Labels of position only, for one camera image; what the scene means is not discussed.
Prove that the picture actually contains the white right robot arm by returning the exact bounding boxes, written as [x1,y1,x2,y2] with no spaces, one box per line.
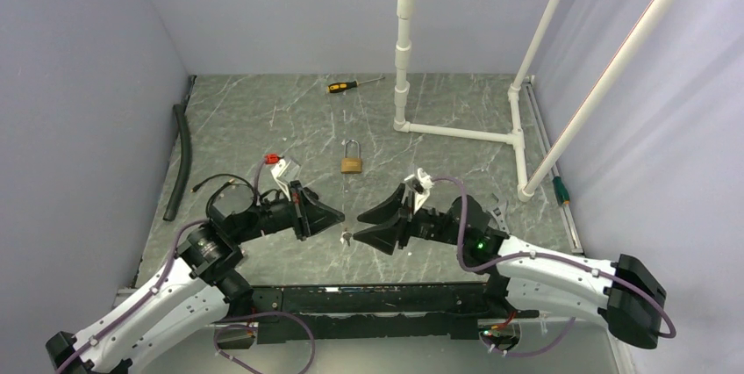
[352,184,676,349]

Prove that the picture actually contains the brass padlock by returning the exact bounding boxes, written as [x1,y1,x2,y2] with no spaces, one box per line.
[340,139,363,175]

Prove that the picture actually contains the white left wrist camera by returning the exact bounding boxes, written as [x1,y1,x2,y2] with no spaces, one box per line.
[264,154,301,198]

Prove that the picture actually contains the black loose cable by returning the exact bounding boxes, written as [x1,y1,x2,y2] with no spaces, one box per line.
[190,172,280,221]

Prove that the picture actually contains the black corrugated hose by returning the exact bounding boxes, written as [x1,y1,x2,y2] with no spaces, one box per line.
[161,103,194,223]

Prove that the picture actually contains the white pvc pipe frame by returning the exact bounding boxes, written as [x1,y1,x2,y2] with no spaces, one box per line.
[393,0,675,202]

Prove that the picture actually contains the silver key bunch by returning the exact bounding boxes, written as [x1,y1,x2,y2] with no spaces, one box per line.
[340,230,353,247]

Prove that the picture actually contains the green handle screwdriver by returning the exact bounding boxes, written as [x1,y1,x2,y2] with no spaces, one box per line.
[552,176,570,205]

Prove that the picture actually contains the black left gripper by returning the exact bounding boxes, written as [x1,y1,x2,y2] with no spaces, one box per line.
[232,179,344,243]

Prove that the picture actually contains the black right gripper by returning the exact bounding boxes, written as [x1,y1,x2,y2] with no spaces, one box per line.
[354,183,466,255]

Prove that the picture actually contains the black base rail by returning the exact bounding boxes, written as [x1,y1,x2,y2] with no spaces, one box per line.
[227,282,538,344]

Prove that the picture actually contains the yellow black screwdriver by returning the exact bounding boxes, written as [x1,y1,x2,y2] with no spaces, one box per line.
[326,76,385,94]

